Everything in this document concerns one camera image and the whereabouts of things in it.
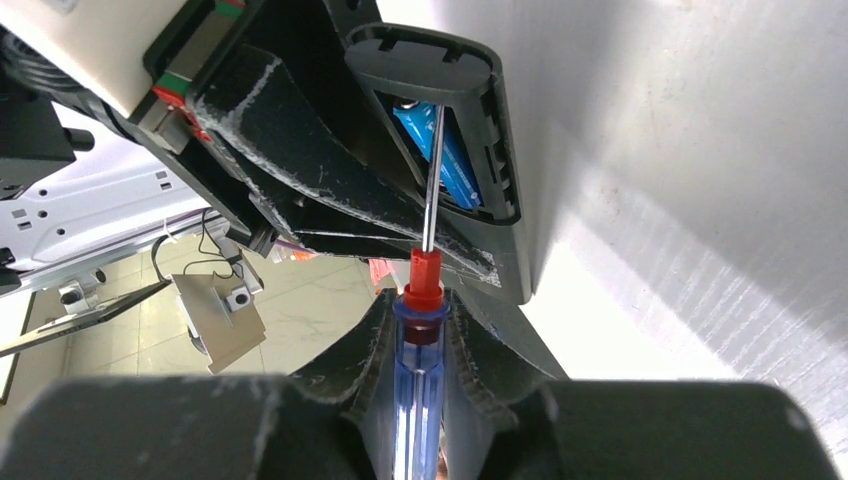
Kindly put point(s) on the blue red screwdriver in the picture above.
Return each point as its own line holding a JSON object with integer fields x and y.
{"x": 420, "y": 314}

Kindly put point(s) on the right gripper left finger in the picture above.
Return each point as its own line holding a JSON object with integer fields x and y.
{"x": 341, "y": 426}

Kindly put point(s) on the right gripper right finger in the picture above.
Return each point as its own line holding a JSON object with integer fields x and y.
{"x": 496, "y": 421}

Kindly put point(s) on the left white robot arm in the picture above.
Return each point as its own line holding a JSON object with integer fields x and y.
{"x": 122, "y": 120}

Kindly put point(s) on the black remote control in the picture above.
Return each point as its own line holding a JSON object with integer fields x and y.
{"x": 487, "y": 245}

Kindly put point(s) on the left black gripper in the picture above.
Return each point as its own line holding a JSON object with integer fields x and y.
{"x": 280, "y": 140}

